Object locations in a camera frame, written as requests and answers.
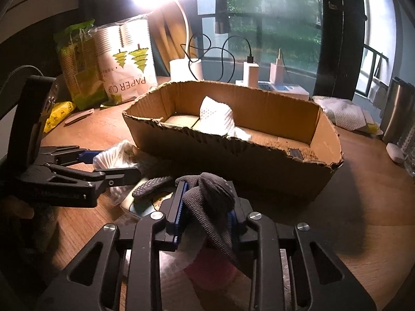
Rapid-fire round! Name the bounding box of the pink plush toy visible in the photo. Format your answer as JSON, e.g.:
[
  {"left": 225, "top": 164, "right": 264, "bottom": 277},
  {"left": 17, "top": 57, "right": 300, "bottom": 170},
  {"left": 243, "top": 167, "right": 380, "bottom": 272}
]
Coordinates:
[{"left": 184, "top": 247, "right": 238, "bottom": 291}]

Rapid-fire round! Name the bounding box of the white power strip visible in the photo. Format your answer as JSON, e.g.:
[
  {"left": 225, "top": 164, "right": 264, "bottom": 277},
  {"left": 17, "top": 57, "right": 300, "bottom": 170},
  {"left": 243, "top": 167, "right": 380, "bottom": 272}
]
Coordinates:
[{"left": 235, "top": 79, "right": 310, "bottom": 101}]

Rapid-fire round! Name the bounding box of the white charger with black cable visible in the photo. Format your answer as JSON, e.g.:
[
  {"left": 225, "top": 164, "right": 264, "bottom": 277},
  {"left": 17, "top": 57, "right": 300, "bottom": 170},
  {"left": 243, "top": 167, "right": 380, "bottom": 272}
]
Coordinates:
[{"left": 243, "top": 62, "right": 260, "bottom": 88}]

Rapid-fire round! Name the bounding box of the clear water bottle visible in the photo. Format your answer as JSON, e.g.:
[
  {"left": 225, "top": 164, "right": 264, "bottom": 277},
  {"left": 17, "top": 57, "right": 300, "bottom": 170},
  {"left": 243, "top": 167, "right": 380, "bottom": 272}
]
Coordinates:
[{"left": 404, "top": 142, "right": 415, "bottom": 178}]

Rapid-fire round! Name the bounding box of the white charger rear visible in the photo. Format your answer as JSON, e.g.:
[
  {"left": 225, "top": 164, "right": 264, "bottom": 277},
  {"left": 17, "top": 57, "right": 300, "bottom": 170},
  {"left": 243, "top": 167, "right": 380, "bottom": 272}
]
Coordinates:
[{"left": 269, "top": 49, "right": 285, "bottom": 86}]

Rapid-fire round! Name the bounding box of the grey sock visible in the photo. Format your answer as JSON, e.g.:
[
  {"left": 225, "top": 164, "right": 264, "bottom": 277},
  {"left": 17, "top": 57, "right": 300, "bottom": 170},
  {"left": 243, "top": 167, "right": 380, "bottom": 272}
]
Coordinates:
[
  {"left": 175, "top": 172, "right": 239, "bottom": 267},
  {"left": 132, "top": 176, "right": 173, "bottom": 199}
]

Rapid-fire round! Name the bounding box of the white waffle cloth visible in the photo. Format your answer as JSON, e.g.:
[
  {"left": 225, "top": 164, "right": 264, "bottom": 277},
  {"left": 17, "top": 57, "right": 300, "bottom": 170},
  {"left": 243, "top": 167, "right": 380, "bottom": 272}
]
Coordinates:
[{"left": 192, "top": 96, "right": 252, "bottom": 141}]

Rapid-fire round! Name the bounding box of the steel thermos cup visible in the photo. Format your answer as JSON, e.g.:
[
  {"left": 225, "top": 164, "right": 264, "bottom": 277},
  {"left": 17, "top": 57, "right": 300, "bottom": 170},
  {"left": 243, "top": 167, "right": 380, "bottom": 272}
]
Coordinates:
[{"left": 381, "top": 76, "right": 414, "bottom": 144}]

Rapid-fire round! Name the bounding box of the white paper cup bag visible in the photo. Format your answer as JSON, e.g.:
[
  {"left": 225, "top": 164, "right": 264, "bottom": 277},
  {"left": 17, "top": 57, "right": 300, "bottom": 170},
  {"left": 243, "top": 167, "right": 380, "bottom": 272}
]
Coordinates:
[{"left": 93, "top": 15, "right": 157, "bottom": 105}]

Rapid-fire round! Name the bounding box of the white towel cloth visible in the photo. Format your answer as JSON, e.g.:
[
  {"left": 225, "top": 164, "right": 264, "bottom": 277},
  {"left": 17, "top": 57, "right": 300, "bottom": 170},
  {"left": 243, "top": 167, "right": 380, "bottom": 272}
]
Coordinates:
[{"left": 93, "top": 140, "right": 205, "bottom": 279}]

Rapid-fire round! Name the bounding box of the green paper cup bag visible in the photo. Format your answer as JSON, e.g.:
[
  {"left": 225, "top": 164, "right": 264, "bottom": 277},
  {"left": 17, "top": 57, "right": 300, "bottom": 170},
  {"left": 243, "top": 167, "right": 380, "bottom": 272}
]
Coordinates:
[{"left": 53, "top": 19, "right": 108, "bottom": 111}]

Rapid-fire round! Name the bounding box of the pink folding knife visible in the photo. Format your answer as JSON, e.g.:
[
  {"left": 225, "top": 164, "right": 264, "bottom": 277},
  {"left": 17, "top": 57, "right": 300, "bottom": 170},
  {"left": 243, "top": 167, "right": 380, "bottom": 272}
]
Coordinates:
[{"left": 64, "top": 108, "right": 94, "bottom": 126}]

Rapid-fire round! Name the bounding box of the yellow tissue pack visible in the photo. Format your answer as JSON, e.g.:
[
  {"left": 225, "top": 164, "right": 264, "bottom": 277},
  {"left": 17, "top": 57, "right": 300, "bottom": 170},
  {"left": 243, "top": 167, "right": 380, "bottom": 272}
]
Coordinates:
[{"left": 44, "top": 101, "right": 76, "bottom": 133}]

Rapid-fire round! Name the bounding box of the brown cardboard box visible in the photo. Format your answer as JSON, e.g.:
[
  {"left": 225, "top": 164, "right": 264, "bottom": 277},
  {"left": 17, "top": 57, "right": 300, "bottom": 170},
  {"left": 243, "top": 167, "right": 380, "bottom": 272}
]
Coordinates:
[{"left": 122, "top": 81, "right": 343, "bottom": 201}]

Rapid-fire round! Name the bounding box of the white earbuds case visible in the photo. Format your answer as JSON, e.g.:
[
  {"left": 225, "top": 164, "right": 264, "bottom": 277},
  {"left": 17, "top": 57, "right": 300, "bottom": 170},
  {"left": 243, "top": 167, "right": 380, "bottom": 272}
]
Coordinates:
[{"left": 386, "top": 143, "right": 404, "bottom": 164}]

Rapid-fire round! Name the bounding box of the white cloth pack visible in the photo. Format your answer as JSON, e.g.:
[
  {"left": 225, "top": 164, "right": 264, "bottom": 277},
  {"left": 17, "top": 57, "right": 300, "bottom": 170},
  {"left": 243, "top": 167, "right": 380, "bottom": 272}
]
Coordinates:
[{"left": 312, "top": 96, "right": 383, "bottom": 136}]

